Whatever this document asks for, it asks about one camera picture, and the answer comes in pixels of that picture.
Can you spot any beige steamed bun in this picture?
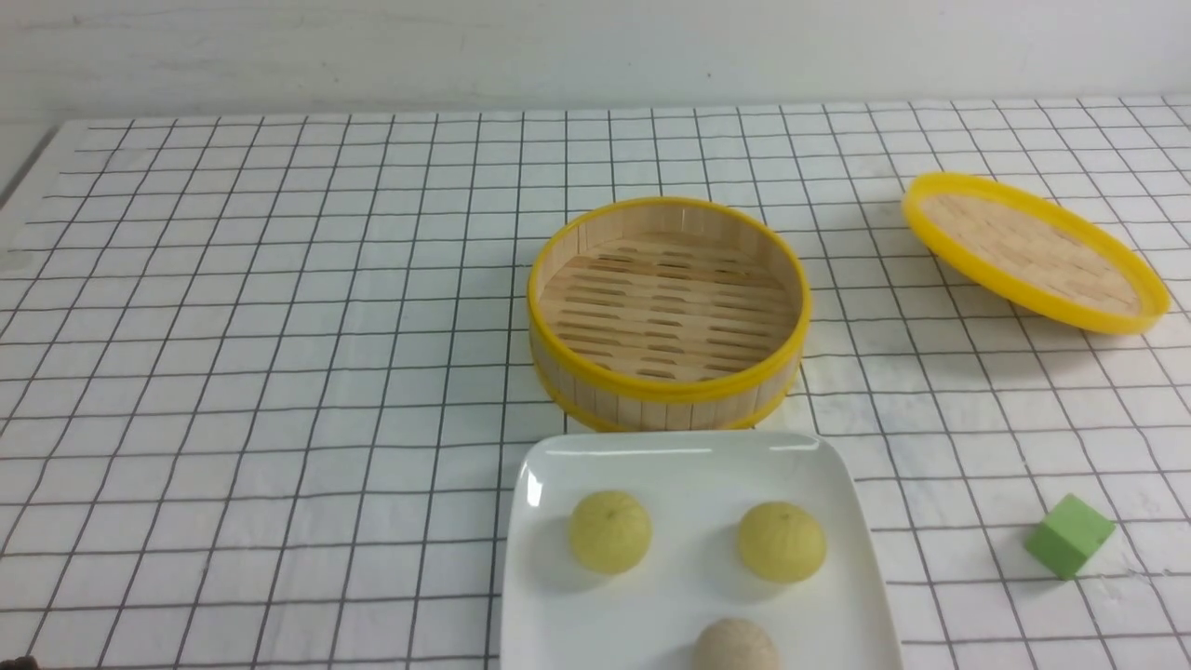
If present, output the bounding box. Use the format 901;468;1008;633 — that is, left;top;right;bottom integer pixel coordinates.
692;618;780;669

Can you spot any yellow steamed bun on plate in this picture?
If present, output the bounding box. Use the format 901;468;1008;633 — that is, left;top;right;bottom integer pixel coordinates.
736;501;828;584

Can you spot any green cube block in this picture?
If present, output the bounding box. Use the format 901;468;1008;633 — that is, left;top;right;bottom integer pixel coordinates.
1024;493;1116;581

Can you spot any white square plate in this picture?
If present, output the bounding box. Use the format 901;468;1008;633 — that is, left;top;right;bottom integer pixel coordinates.
501;430;905;669

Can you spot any yellow steamed bun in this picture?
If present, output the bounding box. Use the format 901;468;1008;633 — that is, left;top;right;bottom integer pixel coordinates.
736;501;828;584
569;490;651;575

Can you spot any yellow-rimmed bamboo steamer basket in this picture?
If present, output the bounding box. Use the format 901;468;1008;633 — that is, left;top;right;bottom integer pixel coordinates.
525;196;812;432

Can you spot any white grid tablecloth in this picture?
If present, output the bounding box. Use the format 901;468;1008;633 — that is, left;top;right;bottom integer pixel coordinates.
1;95;1187;669

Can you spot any yellow-rimmed bamboo steamer lid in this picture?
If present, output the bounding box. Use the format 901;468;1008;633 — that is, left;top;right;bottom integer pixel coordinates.
902;171;1172;336

